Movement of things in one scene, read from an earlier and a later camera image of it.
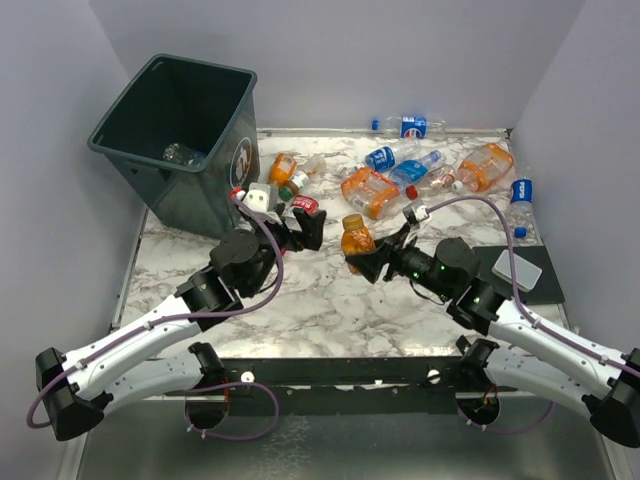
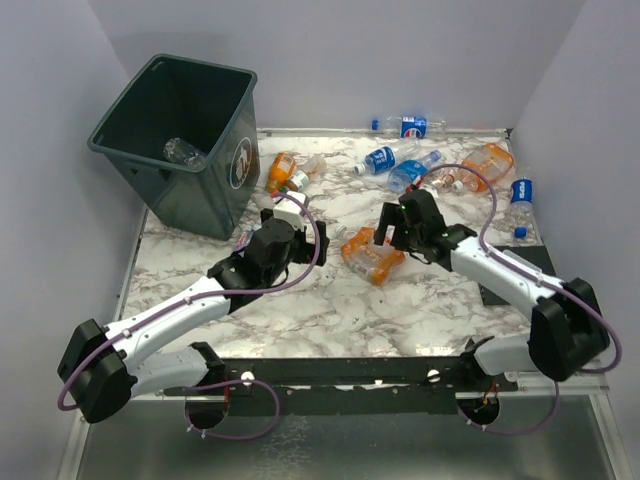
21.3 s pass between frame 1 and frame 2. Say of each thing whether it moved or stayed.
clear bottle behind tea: stayed
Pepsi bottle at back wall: stayed
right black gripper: moved
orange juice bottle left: stayed
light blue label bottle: stayed
